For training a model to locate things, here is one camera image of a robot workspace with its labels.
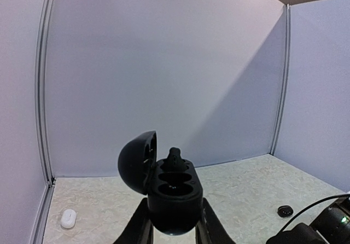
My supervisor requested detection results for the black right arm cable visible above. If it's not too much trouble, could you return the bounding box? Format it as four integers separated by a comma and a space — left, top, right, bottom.
278, 194, 350, 234

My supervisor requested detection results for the white oval charging case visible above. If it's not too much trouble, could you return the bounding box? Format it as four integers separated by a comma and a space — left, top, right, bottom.
60, 209, 77, 229

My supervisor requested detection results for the small black case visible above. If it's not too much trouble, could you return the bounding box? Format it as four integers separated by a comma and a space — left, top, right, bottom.
118, 131, 203, 235

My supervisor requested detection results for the aluminium right corner post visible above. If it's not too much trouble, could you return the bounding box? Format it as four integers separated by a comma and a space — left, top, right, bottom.
270, 3, 291, 155

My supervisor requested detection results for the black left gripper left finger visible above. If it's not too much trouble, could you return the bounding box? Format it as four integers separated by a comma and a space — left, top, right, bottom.
114, 199, 153, 244

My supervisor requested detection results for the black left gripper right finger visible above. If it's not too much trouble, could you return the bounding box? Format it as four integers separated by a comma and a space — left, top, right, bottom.
195, 198, 235, 244

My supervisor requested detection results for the black ring earbud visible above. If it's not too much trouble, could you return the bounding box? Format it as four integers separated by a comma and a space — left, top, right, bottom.
162, 147, 187, 172

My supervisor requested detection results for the aluminium corner post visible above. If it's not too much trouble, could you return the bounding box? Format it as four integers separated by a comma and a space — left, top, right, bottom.
30, 0, 56, 243
270, 3, 291, 155

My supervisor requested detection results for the aluminium left corner post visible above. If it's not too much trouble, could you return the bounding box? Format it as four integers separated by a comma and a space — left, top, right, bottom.
30, 0, 56, 243

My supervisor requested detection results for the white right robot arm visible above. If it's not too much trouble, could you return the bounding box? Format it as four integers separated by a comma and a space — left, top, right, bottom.
266, 193, 349, 244

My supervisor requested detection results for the glossy black earbud charging case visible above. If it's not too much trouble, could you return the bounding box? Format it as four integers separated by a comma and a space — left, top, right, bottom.
277, 205, 294, 218

